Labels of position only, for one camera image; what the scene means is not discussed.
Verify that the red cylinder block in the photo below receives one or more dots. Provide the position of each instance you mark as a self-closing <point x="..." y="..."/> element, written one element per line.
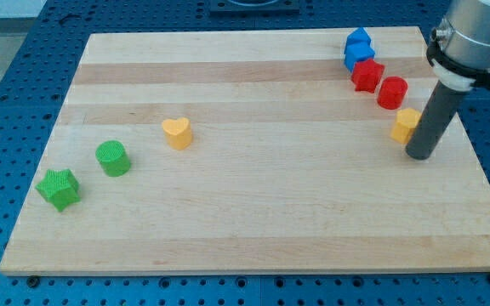
<point x="392" y="92"/>

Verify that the green cylinder block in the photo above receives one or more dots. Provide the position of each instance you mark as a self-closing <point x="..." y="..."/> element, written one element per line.
<point x="113" y="158"/>

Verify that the light wooden board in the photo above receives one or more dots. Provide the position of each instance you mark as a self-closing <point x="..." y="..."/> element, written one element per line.
<point x="290" y="171"/>

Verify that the blue pentagon block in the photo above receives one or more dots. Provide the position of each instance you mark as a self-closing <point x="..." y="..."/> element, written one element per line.
<point x="359" y="35"/>

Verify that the yellow hexagon block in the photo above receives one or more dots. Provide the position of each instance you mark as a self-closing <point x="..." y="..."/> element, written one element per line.
<point x="404" y="125"/>

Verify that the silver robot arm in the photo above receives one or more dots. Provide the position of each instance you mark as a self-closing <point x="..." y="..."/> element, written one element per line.
<point x="459" y="47"/>

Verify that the red star block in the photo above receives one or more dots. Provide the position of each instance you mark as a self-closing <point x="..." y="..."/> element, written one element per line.
<point x="367" y="75"/>

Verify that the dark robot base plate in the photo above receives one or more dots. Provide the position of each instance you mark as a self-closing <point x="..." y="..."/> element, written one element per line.
<point x="253" y="6"/>

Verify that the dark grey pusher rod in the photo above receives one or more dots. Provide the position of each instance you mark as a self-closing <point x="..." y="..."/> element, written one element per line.
<point x="436" y="116"/>

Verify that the yellow heart block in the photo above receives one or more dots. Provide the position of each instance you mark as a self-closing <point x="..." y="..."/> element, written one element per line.
<point x="178" y="133"/>

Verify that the green star block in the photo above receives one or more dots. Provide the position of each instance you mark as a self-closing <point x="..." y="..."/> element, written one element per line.
<point x="60" y="188"/>

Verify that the blue cube block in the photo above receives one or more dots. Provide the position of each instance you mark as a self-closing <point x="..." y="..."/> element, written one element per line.
<point x="357" y="52"/>

